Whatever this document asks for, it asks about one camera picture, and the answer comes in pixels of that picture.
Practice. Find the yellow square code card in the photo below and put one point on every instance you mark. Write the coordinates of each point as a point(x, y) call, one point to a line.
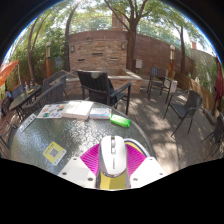
point(54, 153)

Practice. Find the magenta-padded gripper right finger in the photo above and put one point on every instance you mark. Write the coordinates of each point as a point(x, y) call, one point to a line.
point(135, 160)

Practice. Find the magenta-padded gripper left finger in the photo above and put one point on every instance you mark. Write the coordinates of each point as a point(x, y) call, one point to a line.
point(90, 160)

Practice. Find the large tree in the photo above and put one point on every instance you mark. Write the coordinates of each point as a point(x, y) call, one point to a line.
point(131, 50)

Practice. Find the black wall lantern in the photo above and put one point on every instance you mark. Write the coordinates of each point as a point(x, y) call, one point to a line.
point(72, 48)
point(123, 46)

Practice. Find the grey wicker chair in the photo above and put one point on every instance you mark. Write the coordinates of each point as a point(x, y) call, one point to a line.
point(53, 80)
point(50, 96)

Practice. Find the white computer mouse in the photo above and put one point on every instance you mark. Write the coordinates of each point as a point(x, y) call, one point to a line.
point(112, 156)

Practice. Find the yellow duck-shaped mouse pad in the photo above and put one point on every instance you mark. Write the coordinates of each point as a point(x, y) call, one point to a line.
point(115, 183)

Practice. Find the grey wall box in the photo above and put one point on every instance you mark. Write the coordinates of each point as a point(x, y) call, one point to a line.
point(138, 64)

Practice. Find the orange parasol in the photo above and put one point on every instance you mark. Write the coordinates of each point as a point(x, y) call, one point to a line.
point(7, 70)

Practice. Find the black metal mesh chair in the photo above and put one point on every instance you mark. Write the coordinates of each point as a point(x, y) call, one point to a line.
point(218, 133)
point(6, 136)
point(191, 101)

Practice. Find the closed red parasol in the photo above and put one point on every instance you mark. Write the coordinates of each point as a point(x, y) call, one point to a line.
point(219, 83)

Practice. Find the white licence plate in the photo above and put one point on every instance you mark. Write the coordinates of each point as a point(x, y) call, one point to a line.
point(28, 123)

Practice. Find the black slatted chair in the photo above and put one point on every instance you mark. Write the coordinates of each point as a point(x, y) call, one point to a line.
point(96, 83)

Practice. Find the blue-grey chair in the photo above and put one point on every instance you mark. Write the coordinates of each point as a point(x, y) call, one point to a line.
point(17, 90)

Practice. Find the wooden lamp post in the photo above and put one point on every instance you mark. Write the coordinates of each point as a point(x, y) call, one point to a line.
point(171, 61)
point(48, 60)

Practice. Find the small pale blue book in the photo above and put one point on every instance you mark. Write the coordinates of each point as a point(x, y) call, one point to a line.
point(100, 113)

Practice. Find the thick white book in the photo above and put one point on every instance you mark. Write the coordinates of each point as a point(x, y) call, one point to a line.
point(78, 110)

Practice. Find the dark slatted chair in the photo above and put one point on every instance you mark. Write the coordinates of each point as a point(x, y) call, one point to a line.
point(158, 75)

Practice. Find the dark patio table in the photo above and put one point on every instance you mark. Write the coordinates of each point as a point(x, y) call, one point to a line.
point(23, 98)

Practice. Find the small green bar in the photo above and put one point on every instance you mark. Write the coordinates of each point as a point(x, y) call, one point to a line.
point(120, 120)

